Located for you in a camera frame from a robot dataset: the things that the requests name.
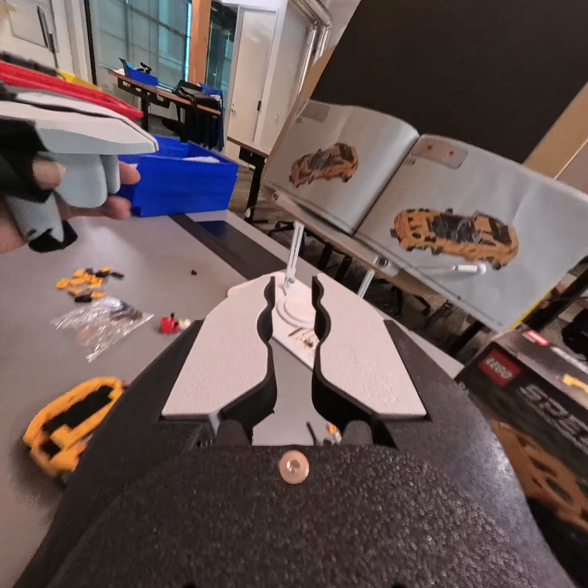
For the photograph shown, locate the metal pipes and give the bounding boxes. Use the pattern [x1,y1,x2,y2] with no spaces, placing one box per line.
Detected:
[301,0,332,97]

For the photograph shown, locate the white door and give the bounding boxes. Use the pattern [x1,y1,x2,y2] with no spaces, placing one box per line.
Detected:
[226,7,280,145]

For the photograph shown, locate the white book stand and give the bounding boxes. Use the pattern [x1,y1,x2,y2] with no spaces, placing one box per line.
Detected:
[227,188,511,370]

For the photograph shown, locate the red plastic bin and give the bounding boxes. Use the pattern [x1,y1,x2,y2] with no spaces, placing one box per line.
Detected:
[0,60,144,122]

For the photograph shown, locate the black bag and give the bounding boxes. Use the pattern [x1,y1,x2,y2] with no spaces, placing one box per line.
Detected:
[174,79,225,141]

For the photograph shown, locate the pile of yellow black lego pieces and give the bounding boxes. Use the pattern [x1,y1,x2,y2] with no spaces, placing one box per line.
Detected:
[55,266,126,304]

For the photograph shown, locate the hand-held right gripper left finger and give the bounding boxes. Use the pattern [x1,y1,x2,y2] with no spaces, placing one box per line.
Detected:
[161,275,279,422]

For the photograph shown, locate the yellow lego car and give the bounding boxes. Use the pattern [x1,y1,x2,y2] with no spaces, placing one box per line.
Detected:
[23,377,127,478]

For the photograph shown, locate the small blue bin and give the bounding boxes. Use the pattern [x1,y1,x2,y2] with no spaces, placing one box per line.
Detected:
[122,59,160,88]

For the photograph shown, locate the wooden table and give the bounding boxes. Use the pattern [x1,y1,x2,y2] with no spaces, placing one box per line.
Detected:
[108,69,223,143]

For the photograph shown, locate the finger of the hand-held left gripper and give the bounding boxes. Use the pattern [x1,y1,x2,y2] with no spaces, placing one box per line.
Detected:
[0,89,139,123]
[34,115,160,155]

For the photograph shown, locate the lego instruction booklet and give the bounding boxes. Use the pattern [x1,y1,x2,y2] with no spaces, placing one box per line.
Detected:
[264,99,588,331]

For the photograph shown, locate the lego sticker sheet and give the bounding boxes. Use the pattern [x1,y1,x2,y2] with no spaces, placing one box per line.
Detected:
[287,327,318,352]

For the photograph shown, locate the blue plastic bin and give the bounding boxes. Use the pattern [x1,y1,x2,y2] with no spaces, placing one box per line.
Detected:
[117,134,239,217]

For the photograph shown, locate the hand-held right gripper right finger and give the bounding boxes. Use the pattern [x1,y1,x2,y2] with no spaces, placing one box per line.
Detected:
[311,274,428,420]

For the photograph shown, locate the red lego minifigure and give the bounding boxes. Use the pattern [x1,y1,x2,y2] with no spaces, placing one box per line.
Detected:
[159,312,191,334]

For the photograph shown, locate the yellow plastic bin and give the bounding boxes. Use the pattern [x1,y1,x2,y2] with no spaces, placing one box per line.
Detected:
[57,70,102,90]

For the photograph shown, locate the black wood-edged divider panel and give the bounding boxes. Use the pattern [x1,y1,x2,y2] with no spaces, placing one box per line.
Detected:
[266,0,588,194]

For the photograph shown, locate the clear plastic parts bag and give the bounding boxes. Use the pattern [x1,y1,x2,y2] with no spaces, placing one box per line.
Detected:
[51,296,154,364]

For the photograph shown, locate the black lego box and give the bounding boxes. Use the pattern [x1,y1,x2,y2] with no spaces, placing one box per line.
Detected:
[455,324,588,533]

